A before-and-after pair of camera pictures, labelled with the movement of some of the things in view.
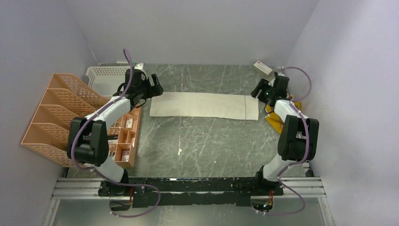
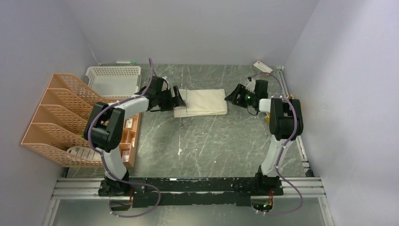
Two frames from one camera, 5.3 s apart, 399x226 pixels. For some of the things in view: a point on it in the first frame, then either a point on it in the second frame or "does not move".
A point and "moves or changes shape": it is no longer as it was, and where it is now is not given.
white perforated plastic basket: (107, 80) does not move
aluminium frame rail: (82, 189) does not move
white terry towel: (204, 105) moves or changes shape
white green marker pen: (134, 63) does not move
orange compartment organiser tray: (127, 137) does not move
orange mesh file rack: (66, 97) does not move
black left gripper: (155, 91) → (170, 106)
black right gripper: (263, 85) → (240, 90)
